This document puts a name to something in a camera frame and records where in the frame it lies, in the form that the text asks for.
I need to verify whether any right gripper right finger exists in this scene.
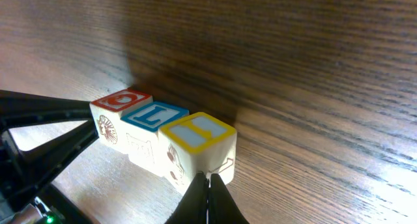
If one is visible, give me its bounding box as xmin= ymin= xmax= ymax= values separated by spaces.
xmin=208 ymin=174 xmax=249 ymax=224

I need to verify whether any car picture yellow block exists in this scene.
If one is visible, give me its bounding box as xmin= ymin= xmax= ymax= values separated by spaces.
xmin=158 ymin=112 xmax=237 ymax=195

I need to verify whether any letter E L block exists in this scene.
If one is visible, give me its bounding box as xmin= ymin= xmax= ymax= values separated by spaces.
xmin=121 ymin=102 xmax=189 ymax=176

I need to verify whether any shell picture Q block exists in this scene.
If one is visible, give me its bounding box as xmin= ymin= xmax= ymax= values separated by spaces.
xmin=89 ymin=89 xmax=153 ymax=154

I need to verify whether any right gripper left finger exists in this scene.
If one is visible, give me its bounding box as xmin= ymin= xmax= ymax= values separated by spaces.
xmin=165 ymin=172 xmax=209 ymax=224

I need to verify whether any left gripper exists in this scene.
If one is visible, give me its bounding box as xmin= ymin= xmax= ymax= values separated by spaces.
xmin=1 ymin=90 xmax=98 ymax=223

